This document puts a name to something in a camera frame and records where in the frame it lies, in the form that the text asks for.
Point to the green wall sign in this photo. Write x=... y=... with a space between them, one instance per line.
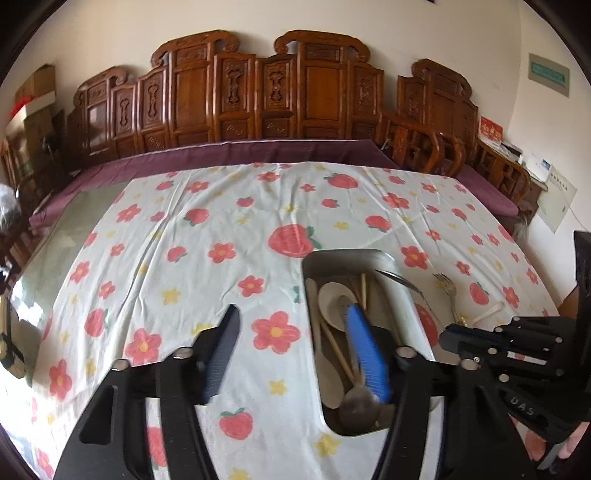
x=549 y=74

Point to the red gift box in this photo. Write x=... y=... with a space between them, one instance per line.
x=490 y=128

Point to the clear plastic bag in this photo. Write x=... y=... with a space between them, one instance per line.
x=519 y=229

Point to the stainless steel tray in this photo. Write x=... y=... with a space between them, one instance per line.
x=392 y=258

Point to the long carved wooden bench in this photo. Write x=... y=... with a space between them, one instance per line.
x=231 y=92

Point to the person's right hand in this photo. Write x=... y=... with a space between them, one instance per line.
x=572 y=445

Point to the large white ceramic spoon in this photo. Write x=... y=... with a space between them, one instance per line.
x=332 y=300

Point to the floral strawberry tablecloth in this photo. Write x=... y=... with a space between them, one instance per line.
x=184 y=286

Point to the purple armchair cushion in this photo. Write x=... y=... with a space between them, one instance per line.
x=485 y=189

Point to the light bamboo chopstick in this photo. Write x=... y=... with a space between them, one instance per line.
x=339 y=350
x=364 y=290

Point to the long purple bench cushion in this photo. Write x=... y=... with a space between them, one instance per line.
x=231 y=152

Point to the white plastic bag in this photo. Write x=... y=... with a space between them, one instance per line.
x=8 y=205

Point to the white red box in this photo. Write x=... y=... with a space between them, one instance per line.
x=30 y=108

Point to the brown cardboard box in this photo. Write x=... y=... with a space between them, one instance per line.
x=37 y=85

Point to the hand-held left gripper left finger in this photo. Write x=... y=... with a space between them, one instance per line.
x=221 y=355

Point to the wooden spoon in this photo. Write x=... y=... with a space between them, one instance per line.
x=333 y=383

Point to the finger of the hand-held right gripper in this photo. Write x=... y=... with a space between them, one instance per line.
x=466 y=337
x=521 y=369

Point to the white blue box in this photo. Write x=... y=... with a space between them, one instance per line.
x=540 y=168

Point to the carved wooden armchair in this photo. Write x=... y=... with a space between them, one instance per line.
x=438 y=115

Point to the metal fork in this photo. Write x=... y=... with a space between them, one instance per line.
x=446 y=290

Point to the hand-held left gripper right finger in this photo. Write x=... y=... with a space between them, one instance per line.
x=367 y=353

